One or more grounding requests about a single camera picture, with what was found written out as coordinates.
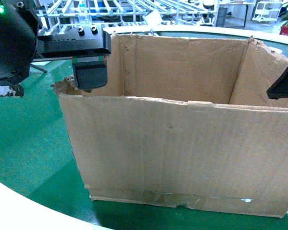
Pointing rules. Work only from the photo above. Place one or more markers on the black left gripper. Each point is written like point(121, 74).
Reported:
point(87, 45)

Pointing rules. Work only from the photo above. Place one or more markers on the brown cardboard box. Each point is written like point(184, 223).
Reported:
point(183, 122)

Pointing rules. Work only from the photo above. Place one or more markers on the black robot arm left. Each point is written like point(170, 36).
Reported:
point(28, 33)

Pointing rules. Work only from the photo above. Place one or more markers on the green round conveyor belt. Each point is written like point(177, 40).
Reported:
point(183, 136)

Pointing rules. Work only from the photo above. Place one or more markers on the metal roller flow rack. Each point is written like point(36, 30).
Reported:
point(134, 10)

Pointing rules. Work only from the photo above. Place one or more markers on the grey waste bin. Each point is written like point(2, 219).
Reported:
point(221, 17)

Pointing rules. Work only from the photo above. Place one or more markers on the white wire cart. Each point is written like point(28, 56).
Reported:
point(266, 11)

